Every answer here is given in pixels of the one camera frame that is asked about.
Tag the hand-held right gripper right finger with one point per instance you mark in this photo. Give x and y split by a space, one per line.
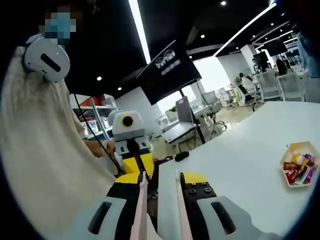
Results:
200 192

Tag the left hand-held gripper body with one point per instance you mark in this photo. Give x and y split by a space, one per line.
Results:
120 132

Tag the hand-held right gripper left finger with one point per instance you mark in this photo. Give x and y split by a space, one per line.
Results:
120 192

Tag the cream hexagonal container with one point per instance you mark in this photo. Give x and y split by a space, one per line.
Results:
283 160

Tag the small red food packet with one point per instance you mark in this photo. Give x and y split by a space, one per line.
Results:
288 165

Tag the red food snack bar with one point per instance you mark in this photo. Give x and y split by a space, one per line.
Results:
294 175

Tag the clear orange food packet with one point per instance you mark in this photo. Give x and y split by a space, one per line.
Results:
298 159

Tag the yellow food packet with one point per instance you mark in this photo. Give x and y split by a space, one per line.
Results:
295 146

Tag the purple food candy packet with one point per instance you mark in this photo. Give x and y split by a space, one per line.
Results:
310 159
309 175

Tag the person's left hand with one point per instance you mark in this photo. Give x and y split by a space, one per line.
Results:
113 156

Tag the white storage shelf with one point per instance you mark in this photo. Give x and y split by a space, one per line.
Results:
100 110

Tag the black computer mouse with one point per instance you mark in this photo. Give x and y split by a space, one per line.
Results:
182 156

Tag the green potted plant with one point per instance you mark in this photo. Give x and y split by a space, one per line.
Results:
237 80
172 109

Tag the grey laptop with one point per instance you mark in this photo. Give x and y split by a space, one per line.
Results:
183 112

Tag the large black monitor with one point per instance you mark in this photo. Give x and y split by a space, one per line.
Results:
170 72

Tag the white office desk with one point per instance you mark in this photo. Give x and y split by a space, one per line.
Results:
210 112

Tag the long white ceiling light strip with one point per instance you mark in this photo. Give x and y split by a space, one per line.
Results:
246 30
138 27

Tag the white chest device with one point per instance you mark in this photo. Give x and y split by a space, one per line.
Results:
37 57

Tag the row of white office chairs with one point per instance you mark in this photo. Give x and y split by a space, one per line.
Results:
270 87

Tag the black desk monitor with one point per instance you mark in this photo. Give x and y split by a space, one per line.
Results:
261 58

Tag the dark hanging monitor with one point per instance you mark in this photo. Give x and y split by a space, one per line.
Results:
275 46

